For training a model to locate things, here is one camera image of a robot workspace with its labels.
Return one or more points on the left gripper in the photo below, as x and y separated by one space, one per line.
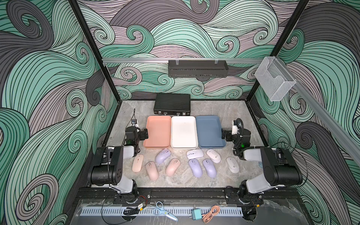
141 136

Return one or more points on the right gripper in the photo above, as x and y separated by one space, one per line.
228 134

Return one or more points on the white mouse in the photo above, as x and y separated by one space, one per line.
213 155
232 164
197 153

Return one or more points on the purple mouse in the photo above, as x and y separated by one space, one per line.
195 167
162 156
210 168

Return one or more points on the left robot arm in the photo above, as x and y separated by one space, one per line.
106 169

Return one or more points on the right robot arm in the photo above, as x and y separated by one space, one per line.
279 169

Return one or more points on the blue storage tray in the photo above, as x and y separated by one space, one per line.
209 132

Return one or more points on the pink storage tray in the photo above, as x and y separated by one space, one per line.
159 132

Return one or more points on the white storage tray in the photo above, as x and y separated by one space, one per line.
184 133

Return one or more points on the flat pink mouse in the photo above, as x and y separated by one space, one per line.
137 163

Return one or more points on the pink mouse middle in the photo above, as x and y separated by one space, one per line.
152 171

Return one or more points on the flat white mouse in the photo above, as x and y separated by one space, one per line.
197 153

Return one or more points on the black case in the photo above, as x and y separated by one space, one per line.
172 104

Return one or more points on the pink mouse right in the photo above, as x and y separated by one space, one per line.
172 167

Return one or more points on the blue scissors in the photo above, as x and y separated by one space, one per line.
160 210

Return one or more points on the teal plug adapter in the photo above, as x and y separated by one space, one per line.
196 214

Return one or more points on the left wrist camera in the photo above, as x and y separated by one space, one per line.
134 122

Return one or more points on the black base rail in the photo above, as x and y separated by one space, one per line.
227 194

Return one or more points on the black wall shelf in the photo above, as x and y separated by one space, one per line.
197 68

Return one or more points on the clear wall holder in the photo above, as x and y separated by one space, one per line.
275 78

